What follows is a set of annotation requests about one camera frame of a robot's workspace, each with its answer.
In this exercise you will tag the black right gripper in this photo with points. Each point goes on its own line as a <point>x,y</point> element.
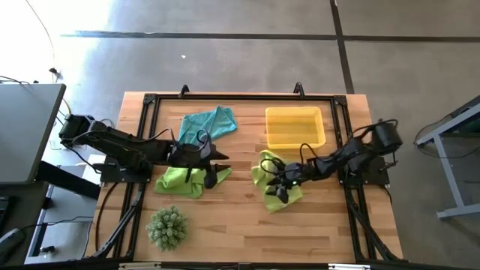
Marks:
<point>292,174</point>

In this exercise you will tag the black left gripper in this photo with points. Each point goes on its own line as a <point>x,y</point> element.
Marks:
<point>191,153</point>

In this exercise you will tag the lime green microfiber towel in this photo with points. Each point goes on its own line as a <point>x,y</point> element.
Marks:
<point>176,182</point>
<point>258,180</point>

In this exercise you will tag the teal microfiber towel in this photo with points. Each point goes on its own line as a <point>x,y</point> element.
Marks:
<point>210,122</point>

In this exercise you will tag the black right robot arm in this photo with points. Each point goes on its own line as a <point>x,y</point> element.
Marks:
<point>356,150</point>

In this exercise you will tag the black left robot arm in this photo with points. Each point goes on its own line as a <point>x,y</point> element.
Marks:
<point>112,142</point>

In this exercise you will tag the yellow plastic basket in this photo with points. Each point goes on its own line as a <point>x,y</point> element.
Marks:
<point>294,127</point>

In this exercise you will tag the artificial green plant ball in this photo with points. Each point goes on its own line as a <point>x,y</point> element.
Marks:
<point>167,227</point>

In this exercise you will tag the black desk foot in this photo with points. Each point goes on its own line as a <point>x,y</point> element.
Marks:
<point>67,180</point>

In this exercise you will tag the white floor platform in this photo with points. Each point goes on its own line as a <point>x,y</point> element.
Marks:
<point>63,210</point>

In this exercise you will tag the small black floor plug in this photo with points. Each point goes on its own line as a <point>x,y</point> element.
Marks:
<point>53,70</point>

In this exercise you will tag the small black object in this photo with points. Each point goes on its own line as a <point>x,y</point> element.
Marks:
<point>47,249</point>

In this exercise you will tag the grey desk top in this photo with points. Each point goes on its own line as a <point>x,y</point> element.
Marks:
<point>26,131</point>

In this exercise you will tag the grey handheld device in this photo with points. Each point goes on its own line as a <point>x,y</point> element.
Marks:
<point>9,240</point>

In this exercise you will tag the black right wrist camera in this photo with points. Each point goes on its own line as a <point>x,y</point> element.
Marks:
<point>283,195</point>

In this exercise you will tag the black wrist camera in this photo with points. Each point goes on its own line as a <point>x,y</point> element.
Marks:
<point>210,180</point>
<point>283,195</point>

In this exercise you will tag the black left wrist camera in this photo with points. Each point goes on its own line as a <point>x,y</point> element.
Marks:
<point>210,180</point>

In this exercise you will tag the black aluminium table frame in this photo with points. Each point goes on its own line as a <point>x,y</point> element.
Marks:
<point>243,97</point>

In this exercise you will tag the black frame clamp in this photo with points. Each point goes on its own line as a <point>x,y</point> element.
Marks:
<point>299,84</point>
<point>184,87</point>

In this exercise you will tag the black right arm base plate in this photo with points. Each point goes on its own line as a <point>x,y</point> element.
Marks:
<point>378,176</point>

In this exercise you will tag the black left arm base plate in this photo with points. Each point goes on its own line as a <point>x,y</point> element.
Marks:
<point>112,174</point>

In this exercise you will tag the silver metal bracket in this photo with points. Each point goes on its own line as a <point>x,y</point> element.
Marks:
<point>348,267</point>
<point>138,266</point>

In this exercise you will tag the grey metal table frame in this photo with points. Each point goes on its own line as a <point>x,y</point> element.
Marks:
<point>448,176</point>

